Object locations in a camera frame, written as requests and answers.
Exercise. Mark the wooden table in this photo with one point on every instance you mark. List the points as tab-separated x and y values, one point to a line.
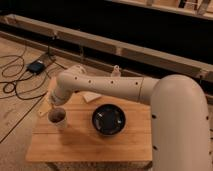
80	142

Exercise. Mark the black ceramic bowl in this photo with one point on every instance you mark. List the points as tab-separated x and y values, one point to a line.
108	119

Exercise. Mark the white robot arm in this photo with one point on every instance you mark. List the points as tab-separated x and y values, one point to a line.
180	128

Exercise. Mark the white rectangular block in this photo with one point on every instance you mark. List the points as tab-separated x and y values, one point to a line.
88	97

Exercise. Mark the long wooden beam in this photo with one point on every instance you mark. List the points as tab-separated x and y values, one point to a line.
133	52

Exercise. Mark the white paper cup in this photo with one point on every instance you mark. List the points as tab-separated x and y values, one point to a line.
58	117

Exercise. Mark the clear plastic bottle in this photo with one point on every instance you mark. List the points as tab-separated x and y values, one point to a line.
116	71

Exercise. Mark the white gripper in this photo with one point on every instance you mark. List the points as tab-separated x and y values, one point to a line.
45	107

